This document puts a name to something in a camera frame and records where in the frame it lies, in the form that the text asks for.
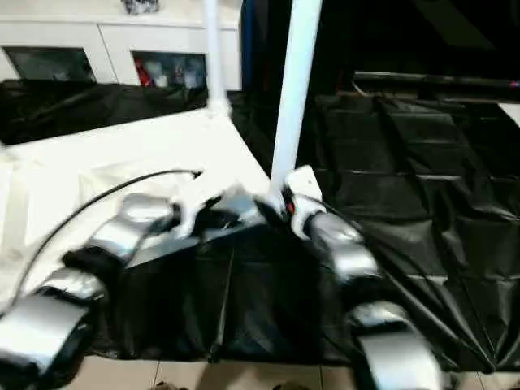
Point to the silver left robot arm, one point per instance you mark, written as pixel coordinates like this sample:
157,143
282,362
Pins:
118,231

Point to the dark long bar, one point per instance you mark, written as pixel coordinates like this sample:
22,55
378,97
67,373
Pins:
438,79

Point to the white plastic table top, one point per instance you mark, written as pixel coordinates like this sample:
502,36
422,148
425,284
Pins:
122,170

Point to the white flat board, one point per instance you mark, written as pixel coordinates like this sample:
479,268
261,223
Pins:
512,109

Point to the dark bundle on cabinet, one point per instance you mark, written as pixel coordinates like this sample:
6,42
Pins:
140,6

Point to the white glass-door cabinet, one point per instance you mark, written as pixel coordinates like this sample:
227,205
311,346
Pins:
101,36

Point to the red bottle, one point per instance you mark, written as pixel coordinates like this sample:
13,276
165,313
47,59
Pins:
142,75

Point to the white plastic table leg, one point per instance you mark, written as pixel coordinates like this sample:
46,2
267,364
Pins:
296,89
217,57
3,150

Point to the black table mat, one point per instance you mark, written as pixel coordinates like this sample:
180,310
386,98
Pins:
284,300

